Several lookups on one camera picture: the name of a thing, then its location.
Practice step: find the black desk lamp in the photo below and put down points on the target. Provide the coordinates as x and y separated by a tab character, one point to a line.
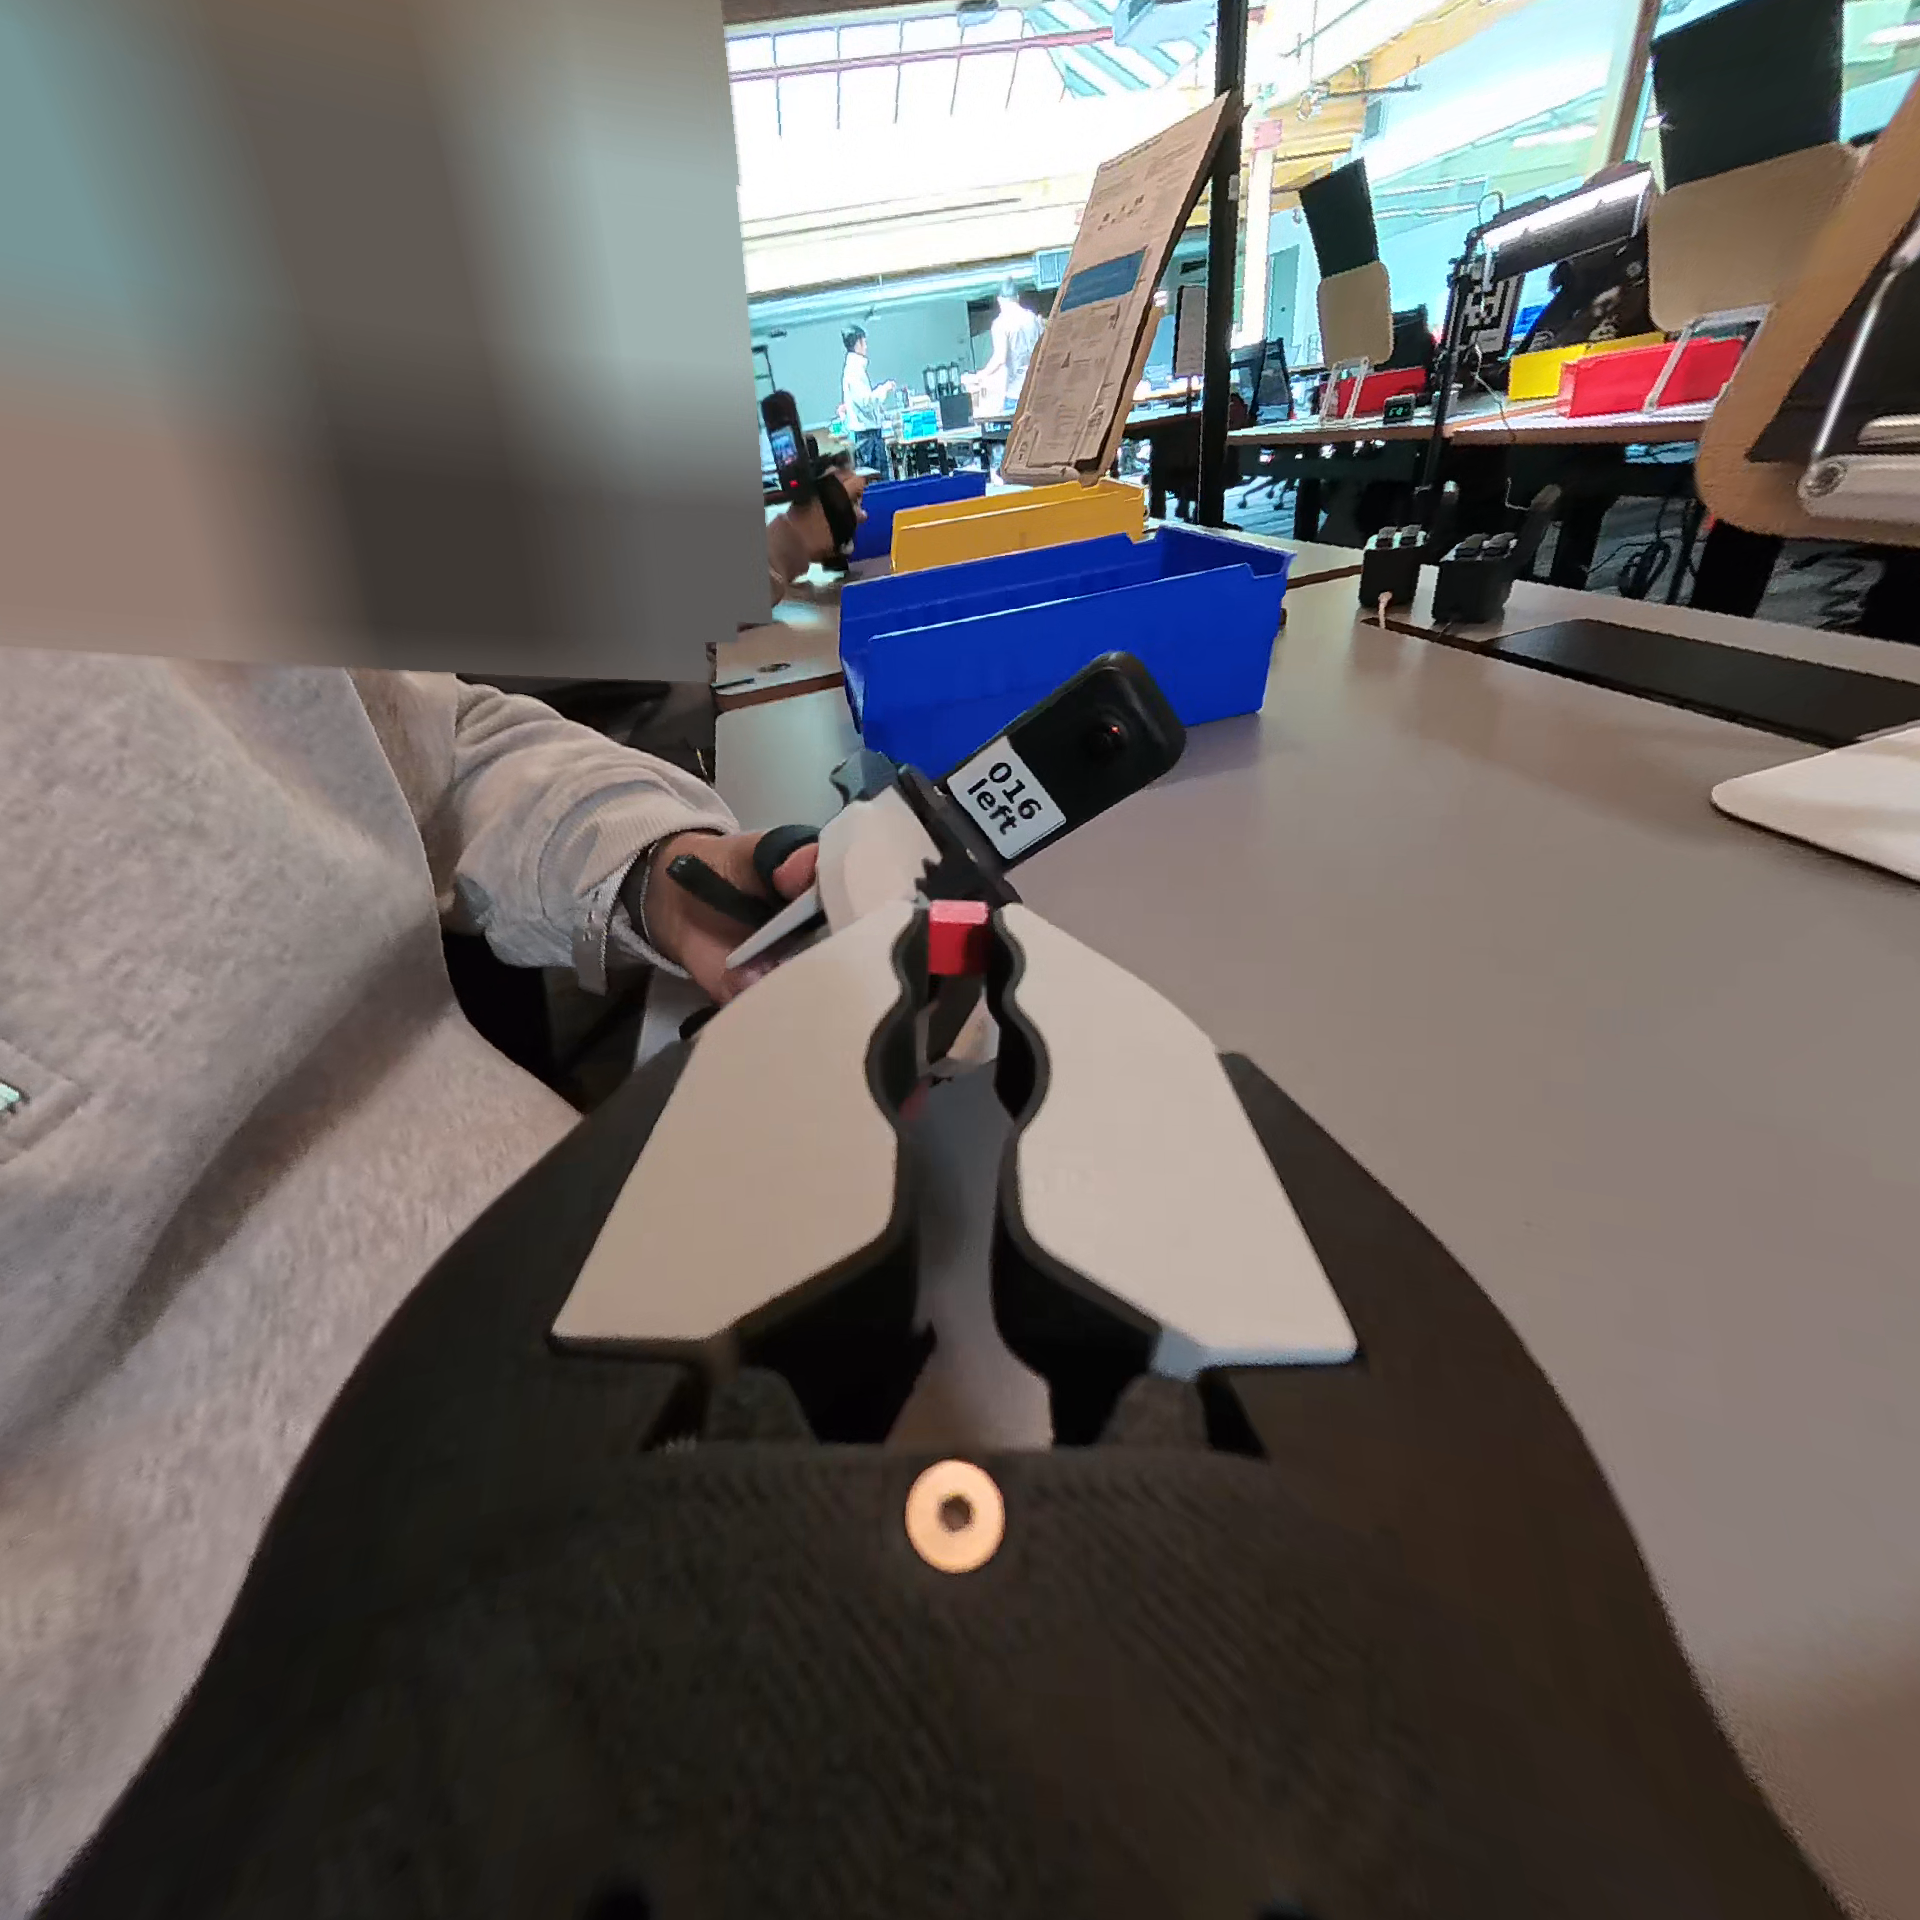
1558	228

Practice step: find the small blue storage bin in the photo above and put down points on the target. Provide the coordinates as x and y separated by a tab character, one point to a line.
917	496

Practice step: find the black office chair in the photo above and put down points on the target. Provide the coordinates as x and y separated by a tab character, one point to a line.
1269	382

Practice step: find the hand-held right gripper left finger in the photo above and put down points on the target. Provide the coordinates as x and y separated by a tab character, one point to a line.
750	1169

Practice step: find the black pole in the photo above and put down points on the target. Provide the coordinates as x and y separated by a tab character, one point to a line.
1223	378

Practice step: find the black table mat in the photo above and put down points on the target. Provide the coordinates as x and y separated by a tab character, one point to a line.
1724	675

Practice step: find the cardboard sheet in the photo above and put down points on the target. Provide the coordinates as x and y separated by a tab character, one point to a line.
1112	302

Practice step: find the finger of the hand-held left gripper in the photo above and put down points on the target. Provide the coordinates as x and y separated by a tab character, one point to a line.
945	1028

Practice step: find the black battery charger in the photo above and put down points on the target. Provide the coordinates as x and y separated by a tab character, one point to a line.
1394	569
1478	581

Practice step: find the white stand base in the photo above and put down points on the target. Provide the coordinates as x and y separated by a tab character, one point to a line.
1846	805

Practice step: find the person's left hand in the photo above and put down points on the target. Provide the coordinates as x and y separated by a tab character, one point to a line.
693	946

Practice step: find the red cube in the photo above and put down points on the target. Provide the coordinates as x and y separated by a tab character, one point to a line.
957	941

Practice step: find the large blue storage bin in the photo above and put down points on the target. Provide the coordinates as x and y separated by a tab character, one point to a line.
1048	644

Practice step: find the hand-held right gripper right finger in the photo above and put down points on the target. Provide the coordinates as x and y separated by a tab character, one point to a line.
1169	1186

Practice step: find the person's left forearm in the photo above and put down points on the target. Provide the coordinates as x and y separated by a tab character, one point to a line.
568	811

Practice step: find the yellow storage bin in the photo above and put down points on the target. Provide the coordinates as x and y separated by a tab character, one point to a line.
1540	375
1020	525

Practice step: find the red storage bin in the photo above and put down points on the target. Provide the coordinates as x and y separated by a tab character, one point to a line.
1622	382
1388	390

